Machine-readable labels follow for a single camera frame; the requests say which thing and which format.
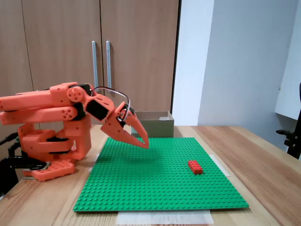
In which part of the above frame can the black office chair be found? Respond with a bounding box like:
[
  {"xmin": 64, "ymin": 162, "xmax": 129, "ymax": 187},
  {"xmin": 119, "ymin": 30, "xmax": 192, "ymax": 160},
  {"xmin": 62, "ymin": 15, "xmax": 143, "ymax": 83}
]
[{"xmin": 276, "ymin": 81, "xmax": 301, "ymax": 160}]

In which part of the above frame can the gripper motor cable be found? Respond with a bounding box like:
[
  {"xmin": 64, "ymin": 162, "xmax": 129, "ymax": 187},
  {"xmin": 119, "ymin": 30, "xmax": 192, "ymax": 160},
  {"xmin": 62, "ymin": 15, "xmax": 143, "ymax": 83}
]
[{"xmin": 90, "ymin": 86, "xmax": 131, "ymax": 123}]

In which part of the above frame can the black power cable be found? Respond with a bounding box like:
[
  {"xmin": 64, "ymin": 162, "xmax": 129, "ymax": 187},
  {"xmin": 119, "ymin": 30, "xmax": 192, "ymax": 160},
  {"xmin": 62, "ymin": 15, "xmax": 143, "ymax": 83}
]
[{"xmin": 0, "ymin": 132, "xmax": 19, "ymax": 145}]

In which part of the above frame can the wide masking tape strip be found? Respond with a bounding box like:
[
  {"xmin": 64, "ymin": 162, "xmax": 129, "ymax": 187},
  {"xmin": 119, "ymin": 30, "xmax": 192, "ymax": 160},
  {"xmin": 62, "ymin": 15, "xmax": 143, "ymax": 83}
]
[{"xmin": 116, "ymin": 210, "xmax": 215, "ymax": 226}]

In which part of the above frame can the black table clamp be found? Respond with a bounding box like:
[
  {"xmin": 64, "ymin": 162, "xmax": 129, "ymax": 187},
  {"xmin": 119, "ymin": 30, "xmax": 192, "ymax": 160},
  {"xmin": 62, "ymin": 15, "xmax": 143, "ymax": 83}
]
[{"xmin": 0, "ymin": 141, "xmax": 49, "ymax": 198}]

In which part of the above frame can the brown wooden cabinet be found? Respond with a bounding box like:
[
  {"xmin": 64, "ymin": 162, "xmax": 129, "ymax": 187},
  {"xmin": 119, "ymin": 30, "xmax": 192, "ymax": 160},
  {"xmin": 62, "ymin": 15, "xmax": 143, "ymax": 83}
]
[{"xmin": 0, "ymin": 0, "xmax": 182, "ymax": 151}]

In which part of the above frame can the red lego block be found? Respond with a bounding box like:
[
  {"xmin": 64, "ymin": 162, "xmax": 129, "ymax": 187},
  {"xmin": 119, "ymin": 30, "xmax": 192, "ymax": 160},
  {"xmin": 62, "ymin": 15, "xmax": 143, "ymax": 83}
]
[{"xmin": 187, "ymin": 160, "xmax": 204, "ymax": 175}]

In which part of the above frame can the cardboard box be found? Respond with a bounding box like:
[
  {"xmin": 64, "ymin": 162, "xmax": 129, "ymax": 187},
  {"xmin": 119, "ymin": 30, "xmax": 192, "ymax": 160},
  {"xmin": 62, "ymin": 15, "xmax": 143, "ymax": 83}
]
[{"xmin": 130, "ymin": 110, "xmax": 175, "ymax": 138}]

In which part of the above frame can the silver cabinet door handle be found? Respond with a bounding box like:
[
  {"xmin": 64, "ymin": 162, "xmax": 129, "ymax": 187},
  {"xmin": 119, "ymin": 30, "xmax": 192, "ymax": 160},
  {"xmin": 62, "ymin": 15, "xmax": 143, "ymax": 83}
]
[
  {"xmin": 105, "ymin": 40, "xmax": 113, "ymax": 89},
  {"xmin": 91, "ymin": 40, "xmax": 99, "ymax": 88}
]

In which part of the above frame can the short masking tape strip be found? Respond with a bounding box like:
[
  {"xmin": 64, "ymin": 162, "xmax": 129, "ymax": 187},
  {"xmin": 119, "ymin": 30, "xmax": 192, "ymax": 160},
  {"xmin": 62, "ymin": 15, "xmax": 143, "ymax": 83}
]
[
  {"xmin": 87, "ymin": 153, "xmax": 101, "ymax": 173},
  {"xmin": 212, "ymin": 153, "xmax": 231, "ymax": 178}
]

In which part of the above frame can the green lego baseplate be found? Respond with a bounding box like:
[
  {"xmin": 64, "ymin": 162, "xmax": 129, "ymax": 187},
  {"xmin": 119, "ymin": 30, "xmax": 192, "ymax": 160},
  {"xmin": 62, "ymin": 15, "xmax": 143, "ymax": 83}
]
[{"xmin": 72, "ymin": 137, "xmax": 250, "ymax": 213}]

